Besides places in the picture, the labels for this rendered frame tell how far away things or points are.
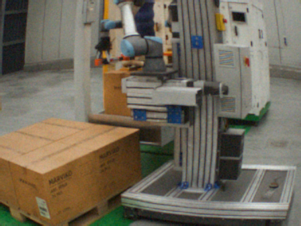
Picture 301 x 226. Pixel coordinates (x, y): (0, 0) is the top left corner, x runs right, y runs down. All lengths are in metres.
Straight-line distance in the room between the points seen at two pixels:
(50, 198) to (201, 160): 1.10
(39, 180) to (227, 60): 1.40
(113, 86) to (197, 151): 1.02
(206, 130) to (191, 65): 0.43
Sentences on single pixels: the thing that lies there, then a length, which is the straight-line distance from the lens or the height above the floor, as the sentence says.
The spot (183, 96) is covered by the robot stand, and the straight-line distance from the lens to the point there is 2.23.
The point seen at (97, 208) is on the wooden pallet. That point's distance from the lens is 2.71.
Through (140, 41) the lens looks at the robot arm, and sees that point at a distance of 2.38.
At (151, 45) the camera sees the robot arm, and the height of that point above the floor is 1.21.
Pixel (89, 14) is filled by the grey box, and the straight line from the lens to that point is 4.23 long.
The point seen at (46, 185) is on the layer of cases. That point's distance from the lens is 2.21.
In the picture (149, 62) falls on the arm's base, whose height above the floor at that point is 1.10.
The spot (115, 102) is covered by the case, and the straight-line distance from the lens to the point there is 3.30.
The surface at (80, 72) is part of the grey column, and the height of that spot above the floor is 0.87.
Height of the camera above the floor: 1.32
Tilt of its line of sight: 12 degrees down
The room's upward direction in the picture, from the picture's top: 2 degrees counter-clockwise
